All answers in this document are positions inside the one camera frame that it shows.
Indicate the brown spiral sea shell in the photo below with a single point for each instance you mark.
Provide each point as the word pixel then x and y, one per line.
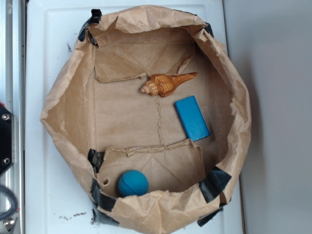
pixel 164 85

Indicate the brown paper bag tray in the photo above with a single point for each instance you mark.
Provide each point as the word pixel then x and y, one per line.
pixel 103 125

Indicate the blue rectangular wooden block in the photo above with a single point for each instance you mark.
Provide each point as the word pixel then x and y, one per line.
pixel 192 119

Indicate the teal blue ball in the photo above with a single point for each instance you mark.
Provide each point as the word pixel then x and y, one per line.
pixel 132 182

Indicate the aluminium frame rail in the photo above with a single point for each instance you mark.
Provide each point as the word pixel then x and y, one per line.
pixel 12 74

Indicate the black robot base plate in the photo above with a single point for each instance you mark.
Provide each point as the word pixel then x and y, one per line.
pixel 5 140

